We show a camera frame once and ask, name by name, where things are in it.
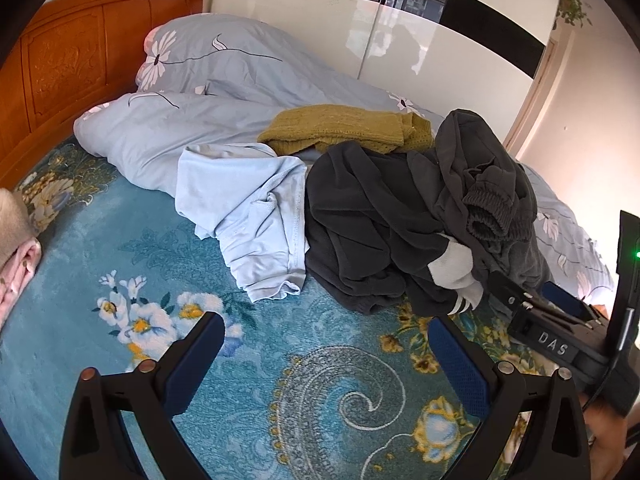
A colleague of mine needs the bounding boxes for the dark grey pants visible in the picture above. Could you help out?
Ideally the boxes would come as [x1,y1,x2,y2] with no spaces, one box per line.
[434,109,553,291]

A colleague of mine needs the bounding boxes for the pink folded cloth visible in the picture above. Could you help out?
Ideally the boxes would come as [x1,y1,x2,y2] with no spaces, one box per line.
[0,237,43,331]

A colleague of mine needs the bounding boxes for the cream door frame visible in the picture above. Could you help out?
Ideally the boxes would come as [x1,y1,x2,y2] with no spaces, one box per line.
[502,35,558,161]

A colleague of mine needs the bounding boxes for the olive knitted sweater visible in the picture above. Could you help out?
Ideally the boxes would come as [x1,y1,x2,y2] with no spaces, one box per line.
[257,104,435,156]

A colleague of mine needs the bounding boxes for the green plant wall sticker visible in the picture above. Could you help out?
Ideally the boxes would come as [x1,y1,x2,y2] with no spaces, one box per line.
[554,0,593,28]

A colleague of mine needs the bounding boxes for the teal floral bed blanket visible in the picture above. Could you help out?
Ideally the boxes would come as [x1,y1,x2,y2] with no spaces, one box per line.
[0,137,601,480]

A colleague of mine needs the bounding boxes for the orange wooden headboard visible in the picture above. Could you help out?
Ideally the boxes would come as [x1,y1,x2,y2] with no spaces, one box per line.
[0,0,205,186]

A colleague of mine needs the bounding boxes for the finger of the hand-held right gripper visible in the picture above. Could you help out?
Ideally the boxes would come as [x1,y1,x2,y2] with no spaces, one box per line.
[486,271,538,313]
[541,281,608,323]

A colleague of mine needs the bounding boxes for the dark grey white-cuffed sweatshirt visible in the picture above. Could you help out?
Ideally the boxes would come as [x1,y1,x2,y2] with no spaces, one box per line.
[305,141,501,316]

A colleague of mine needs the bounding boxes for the grey-blue floral duvet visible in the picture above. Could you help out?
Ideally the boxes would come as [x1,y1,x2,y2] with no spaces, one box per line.
[74,12,616,301]

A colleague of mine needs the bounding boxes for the light blue shirt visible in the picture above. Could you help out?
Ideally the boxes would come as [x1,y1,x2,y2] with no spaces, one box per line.
[176,142,311,303]

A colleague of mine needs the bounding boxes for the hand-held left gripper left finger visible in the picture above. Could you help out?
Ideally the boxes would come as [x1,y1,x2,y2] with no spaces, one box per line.
[60,311,226,480]

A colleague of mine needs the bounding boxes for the person's right hand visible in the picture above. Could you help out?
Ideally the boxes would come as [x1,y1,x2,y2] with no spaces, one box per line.
[580,394,631,480]

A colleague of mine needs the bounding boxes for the glossy black and white wardrobe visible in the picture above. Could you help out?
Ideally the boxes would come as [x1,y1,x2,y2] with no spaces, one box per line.
[210,0,561,151]

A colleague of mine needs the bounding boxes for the beige folded cloth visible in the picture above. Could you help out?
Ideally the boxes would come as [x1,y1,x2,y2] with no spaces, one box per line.
[0,187,38,271]

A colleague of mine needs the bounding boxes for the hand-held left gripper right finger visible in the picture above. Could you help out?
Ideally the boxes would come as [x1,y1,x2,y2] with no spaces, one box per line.
[427,315,593,480]

